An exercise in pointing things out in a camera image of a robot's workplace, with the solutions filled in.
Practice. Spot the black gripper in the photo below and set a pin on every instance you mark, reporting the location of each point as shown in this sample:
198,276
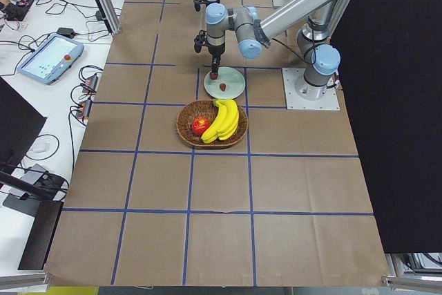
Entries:
215,51
211,5

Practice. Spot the light green plate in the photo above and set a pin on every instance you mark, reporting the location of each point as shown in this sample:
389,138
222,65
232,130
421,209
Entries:
233,78

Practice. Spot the brown wicker basket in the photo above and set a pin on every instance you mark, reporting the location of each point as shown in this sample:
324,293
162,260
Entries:
206,108

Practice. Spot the red apple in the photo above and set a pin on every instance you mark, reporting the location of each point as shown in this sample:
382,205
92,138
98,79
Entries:
199,125

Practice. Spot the yellow banana bunch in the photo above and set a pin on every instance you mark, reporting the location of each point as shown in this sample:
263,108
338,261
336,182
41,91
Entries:
225,123

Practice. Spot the black power adapter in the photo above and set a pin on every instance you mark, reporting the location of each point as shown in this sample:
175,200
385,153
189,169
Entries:
66,32

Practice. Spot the near teach pendant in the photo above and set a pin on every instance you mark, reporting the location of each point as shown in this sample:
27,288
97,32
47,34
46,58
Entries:
51,59

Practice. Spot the black monitor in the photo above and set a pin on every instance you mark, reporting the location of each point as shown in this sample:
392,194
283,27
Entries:
21,124

